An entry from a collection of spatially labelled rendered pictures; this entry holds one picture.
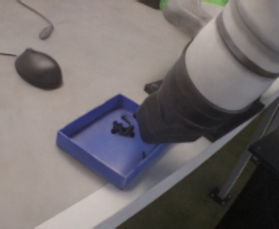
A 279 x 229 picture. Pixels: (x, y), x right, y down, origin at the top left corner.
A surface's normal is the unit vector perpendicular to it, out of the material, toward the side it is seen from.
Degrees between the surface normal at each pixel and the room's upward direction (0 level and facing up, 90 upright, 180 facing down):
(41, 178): 0
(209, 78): 105
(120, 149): 0
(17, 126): 0
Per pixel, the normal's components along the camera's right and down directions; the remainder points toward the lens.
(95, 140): 0.25, -0.80
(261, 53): -0.39, 0.73
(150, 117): -0.74, -0.16
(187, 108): -0.59, 0.59
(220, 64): -0.69, 0.32
